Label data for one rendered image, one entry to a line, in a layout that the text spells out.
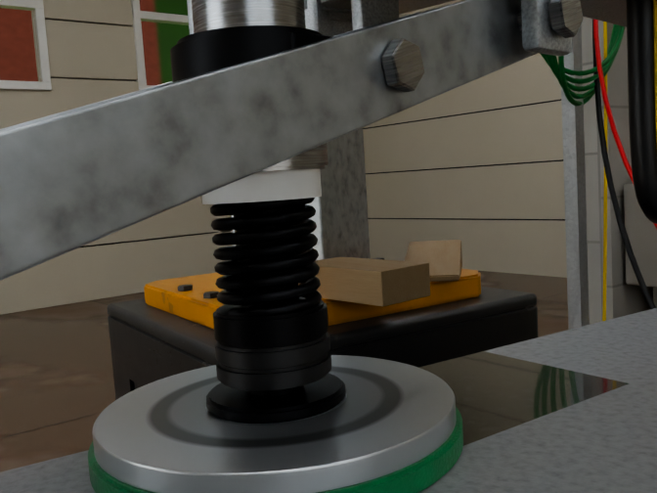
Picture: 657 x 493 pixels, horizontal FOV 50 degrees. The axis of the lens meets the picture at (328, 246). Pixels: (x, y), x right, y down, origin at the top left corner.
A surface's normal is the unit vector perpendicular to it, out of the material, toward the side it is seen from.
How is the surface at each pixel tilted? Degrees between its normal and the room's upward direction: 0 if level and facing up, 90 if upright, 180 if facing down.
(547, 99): 90
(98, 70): 90
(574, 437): 0
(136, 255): 90
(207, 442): 0
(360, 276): 90
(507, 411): 0
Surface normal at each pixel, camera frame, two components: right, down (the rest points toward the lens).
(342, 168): 0.88, -0.01
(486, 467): -0.07, -0.99
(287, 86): 0.69, 0.03
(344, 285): -0.76, 0.11
